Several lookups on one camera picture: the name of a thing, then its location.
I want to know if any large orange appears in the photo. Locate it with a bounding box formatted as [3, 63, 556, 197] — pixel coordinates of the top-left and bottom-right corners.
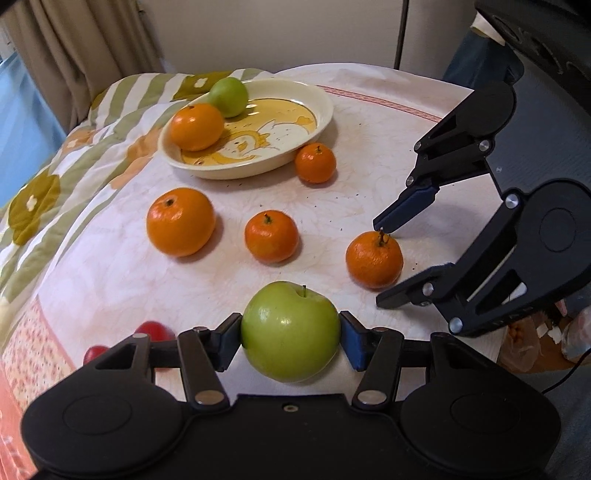
[147, 187, 217, 258]
[170, 103, 225, 152]

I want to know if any beige curtain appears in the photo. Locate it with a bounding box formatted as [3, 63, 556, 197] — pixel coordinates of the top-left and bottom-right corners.
[0, 0, 178, 137]

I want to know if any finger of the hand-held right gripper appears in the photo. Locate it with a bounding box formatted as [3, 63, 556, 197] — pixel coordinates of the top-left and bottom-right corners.
[376, 191, 555, 337]
[373, 99, 497, 232]

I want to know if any white and pink floral tablecloth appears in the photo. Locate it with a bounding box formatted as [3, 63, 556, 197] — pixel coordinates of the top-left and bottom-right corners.
[0, 65, 506, 462]

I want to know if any black hanging cable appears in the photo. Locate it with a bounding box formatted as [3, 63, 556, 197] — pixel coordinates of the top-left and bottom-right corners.
[392, 0, 413, 71]

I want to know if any small green apple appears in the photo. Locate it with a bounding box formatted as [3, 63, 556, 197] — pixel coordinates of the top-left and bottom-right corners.
[209, 76, 250, 118]

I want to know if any large green apple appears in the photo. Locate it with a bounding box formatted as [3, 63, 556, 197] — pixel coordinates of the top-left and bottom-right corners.
[241, 281, 342, 383]

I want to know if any dark blue cloth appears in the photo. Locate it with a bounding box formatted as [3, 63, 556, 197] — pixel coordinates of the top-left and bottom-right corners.
[442, 30, 513, 95]

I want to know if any clear plastic bag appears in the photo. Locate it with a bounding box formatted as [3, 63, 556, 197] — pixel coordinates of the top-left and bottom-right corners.
[498, 314, 543, 372]

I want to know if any cream plate with yellow print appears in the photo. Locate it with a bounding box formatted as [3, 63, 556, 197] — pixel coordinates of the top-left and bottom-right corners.
[158, 78, 335, 181]

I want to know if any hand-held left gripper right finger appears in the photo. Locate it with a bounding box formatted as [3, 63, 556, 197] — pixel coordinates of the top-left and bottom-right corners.
[340, 310, 504, 409]

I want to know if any small mandarin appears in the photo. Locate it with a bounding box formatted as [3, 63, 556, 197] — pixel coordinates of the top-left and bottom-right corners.
[346, 231, 404, 290]
[295, 143, 338, 184]
[245, 210, 300, 264]

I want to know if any green striped floral blanket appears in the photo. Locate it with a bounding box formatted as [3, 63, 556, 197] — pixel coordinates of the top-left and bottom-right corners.
[0, 68, 278, 333]

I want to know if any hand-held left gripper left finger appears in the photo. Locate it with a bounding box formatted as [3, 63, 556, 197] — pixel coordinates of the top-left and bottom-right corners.
[83, 313, 243, 411]

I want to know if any light blue sheer curtain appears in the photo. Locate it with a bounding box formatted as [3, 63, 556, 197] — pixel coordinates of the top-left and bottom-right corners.
[0, 48, 68, 197]

